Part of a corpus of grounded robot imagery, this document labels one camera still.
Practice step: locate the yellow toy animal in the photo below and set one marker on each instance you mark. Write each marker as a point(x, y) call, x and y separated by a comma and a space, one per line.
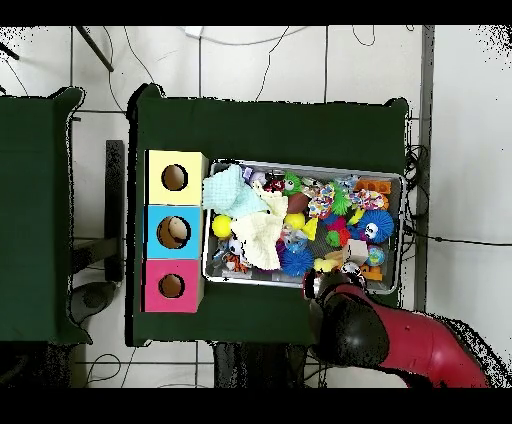
point(324, 264)

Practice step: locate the yellow ball with seam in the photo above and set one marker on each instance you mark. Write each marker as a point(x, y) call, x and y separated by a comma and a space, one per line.
point(295, 221)

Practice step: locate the cream waffle cloth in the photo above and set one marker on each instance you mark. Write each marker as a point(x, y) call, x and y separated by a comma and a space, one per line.
point(260, 236)

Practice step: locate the green spiky eyeball toy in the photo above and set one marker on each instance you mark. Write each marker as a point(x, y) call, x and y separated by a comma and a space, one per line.
point(292, 184)

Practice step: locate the colourful patterned cloth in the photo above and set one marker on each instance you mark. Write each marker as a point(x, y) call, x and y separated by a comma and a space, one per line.
point(321, 200)
point(368, 199)

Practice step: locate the wooden block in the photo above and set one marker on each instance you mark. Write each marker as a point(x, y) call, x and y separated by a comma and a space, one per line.
point(356, 251)

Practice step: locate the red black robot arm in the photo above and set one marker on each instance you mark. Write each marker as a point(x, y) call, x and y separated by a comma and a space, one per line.
point(420, 344)

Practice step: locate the blue spiky ball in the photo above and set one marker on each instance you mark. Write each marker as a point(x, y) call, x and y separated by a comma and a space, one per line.
point(296, 262)

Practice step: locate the blue spiky toy with eye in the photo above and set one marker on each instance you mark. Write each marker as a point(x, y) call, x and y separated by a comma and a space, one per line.
point(378, 226)

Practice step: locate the silver mesh bin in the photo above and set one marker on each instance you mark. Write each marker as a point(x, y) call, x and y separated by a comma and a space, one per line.
point(208, 276)

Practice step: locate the black rod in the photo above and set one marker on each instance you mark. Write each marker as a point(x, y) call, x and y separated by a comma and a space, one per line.
point(96, 50)

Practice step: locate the dark green side tablecloth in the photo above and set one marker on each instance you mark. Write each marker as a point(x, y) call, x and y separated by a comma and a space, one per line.
point(32, 200)

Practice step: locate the wooden box three holes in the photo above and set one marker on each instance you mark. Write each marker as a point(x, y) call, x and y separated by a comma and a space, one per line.
point(154, 240)

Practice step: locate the mint green waffle cloth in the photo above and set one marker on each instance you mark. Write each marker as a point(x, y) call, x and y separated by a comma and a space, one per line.
point(228, 194)

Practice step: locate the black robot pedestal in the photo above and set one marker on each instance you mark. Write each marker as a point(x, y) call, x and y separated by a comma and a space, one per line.
point(256, 364)

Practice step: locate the plain yellow ball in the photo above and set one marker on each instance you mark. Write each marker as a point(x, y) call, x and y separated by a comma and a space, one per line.
point(222, 226)

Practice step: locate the black upright panel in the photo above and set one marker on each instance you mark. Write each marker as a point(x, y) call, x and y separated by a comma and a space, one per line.
point(114, 200)

